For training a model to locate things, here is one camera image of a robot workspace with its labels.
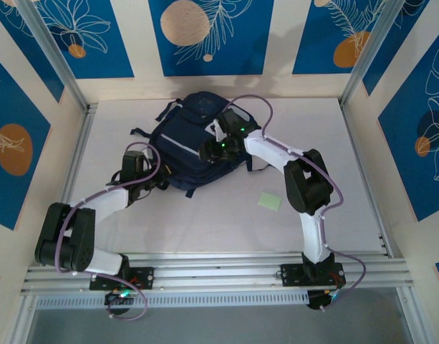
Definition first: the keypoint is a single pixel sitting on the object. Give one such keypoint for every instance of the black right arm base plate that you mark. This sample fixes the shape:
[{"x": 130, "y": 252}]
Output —
[{"x": 292, "y": 275}]

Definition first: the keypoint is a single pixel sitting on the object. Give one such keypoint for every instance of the green sticky note pad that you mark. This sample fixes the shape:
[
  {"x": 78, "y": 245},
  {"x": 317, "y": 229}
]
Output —
[{"x": 270, "y": 201}]

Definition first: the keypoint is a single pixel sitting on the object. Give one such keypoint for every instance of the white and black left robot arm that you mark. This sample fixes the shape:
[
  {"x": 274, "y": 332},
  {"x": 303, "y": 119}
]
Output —
[{"x": 104, "y": 206}]

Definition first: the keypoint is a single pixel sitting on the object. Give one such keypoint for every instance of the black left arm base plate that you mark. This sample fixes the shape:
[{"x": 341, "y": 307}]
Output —
[{"x": 144, "y": 277}]

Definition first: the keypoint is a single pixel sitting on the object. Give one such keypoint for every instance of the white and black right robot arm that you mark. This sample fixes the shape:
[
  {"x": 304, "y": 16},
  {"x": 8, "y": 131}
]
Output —
[{"x": 269, "y": 150}]

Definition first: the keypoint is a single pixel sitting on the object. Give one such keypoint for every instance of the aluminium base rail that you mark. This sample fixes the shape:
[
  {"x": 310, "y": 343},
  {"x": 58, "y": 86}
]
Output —
[{"x": 219, "y": 276}]

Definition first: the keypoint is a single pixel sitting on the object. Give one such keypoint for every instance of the navy blue student backpack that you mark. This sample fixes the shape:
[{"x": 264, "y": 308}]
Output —
[{"x": 183, "y": 143}]

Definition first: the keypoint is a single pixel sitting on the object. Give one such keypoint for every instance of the aluminium table side rail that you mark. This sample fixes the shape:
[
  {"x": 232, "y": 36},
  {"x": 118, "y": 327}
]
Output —
[
  {"x": 81, "y": 143},
  {"x": 349, "y": 125}
]

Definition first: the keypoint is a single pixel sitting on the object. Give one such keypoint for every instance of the aluminium frame post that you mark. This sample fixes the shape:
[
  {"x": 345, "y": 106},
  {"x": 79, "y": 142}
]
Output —
[
  {"x": 369, "y": 53},
  {"x": 55, "y": 57}
]

